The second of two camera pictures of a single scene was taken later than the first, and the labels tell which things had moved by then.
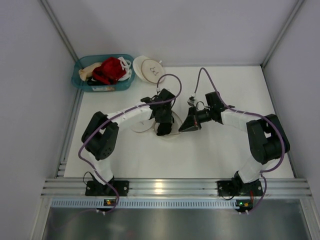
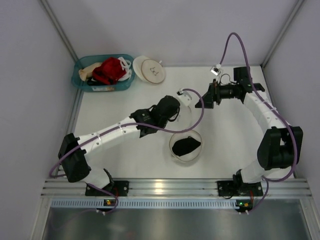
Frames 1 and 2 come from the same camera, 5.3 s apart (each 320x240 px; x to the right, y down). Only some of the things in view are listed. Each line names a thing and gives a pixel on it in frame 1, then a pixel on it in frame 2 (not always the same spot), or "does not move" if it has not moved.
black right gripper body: x=195 y=120 to x=212 y=94
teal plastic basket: x=82 y=86 does not move
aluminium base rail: x=298 y=187 does not move
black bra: x=164 y=129 to x=184 y=145
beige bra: x=87 y=72 does not move
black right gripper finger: x=191 y=122 to x=209 y=99
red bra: x=110 y=71 does not move
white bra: x=125 y=65 does not move
